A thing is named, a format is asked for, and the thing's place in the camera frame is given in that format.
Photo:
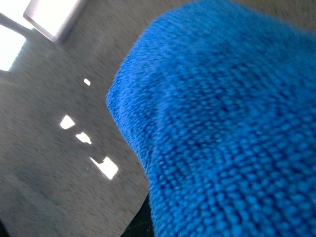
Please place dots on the blue microfiber cloth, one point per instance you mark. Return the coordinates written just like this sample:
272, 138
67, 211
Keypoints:
218, 102

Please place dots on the white towel rack stand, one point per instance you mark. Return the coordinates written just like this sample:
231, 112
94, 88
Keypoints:
54, 19

